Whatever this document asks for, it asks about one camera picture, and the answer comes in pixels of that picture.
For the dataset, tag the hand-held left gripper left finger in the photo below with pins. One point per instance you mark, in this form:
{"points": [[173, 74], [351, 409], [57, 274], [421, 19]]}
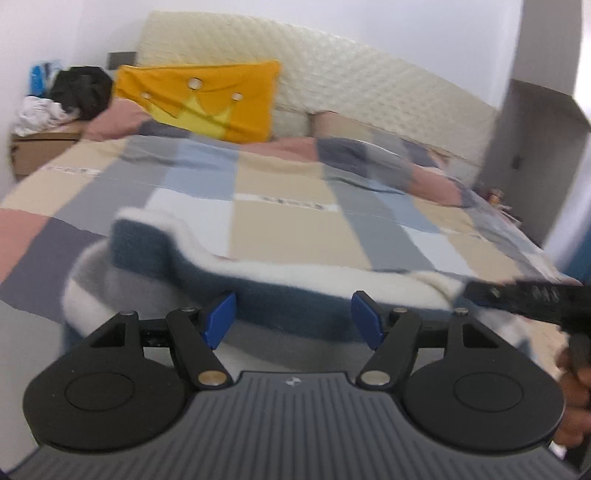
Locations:
{"points": [[220, 318]]}

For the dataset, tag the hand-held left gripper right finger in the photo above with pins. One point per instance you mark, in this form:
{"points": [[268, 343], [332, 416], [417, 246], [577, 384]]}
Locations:
{"points": [[367, 318]]}

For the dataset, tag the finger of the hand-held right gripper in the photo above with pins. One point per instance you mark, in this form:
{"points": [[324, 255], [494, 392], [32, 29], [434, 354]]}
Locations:
{"points": [[521, 295]]}

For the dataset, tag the fluffy cream blue-striped sweater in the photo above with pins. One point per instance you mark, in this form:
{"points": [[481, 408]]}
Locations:
{"points": [[147, 249]]}

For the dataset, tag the person's right hand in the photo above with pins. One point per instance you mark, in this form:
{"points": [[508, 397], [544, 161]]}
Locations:
{"points": [[575, 406]]}

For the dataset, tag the blue cloth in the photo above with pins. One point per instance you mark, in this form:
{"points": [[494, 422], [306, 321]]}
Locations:
{"points": [[581, 265]]}

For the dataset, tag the small bedside items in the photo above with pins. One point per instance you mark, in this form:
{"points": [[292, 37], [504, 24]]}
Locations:
{"points": [[498, 198]]}

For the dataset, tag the patchwork quilt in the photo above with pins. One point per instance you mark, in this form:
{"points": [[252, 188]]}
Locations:
{"points": [[277, 217]]}

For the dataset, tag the grey wardrobe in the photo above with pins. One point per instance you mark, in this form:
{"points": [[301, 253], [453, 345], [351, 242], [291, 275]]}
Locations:
{"points": [[540, 152]]}

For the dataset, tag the yellow crown-print pillow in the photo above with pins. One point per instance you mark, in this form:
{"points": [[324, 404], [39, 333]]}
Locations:
{"points": [[207, 101]]}

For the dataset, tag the pink pillow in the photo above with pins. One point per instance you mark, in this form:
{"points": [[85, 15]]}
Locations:
{"points": [[115, 120]]}

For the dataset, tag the cream quilted headboard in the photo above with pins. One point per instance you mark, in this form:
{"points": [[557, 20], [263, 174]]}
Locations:
{"points": [[369, 78]]}

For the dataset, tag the cardboard box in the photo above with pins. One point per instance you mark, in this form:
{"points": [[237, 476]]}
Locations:
{"points": [[39, 154]]}

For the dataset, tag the black cloth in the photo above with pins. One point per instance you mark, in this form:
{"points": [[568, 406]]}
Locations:
{"points": [[83, 92]]}

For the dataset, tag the white crumpled cloth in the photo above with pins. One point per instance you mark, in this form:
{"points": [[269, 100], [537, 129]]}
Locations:
{"points": [[39, 115]]}

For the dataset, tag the blue bag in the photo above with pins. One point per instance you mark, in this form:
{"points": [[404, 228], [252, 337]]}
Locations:
{"points": [[41, 76]]}

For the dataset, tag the dark wall switch panel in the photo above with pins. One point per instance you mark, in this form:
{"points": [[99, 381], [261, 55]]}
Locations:
{"points": [[122, 60]]}

